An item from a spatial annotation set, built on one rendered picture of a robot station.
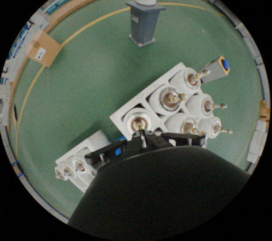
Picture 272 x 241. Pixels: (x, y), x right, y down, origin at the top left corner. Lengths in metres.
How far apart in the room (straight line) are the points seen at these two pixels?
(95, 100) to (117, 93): 0.14
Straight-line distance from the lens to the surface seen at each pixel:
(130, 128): 0.25
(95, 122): 0.56
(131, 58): 0.58
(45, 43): 0.94
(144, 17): 0.49
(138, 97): 0.32
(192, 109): 0.37
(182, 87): 0.31
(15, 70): 2.40
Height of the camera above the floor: 0.50
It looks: 89 degrees down
